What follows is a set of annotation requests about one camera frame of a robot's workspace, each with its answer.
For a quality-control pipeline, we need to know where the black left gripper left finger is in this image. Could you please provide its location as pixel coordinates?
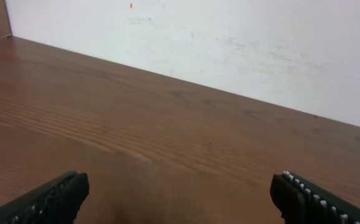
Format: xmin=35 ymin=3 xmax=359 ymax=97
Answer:
xmin=0 ymin=171 xmax=90 ymax=224

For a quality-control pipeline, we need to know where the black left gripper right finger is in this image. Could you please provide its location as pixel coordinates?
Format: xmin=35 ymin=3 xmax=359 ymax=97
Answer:
xmin=270 ymin=170 xmax=360 ymax=224

